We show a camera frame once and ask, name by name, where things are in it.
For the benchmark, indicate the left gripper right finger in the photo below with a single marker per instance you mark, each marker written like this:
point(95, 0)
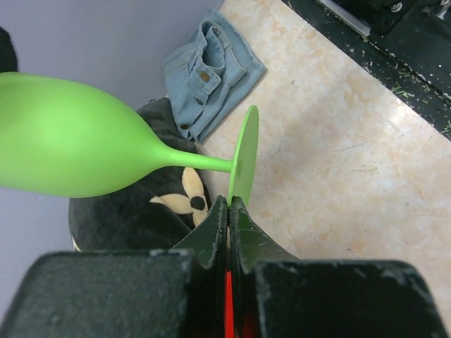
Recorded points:
point(249, 244)

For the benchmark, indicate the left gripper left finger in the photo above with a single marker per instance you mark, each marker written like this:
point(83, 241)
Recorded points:
point(206, 290)

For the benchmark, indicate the green wine glass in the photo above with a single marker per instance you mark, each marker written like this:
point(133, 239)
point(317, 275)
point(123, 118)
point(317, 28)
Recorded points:
point(68, 139)

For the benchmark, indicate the folded denim cloth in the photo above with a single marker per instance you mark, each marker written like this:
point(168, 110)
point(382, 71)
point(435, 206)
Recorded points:
point(209, 76)

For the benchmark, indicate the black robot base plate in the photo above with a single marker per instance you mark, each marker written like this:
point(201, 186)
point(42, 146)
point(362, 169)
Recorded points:
point(403, 44)

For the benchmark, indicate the black floral pillow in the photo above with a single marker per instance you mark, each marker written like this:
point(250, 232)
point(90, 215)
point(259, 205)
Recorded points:
point(156, 212)

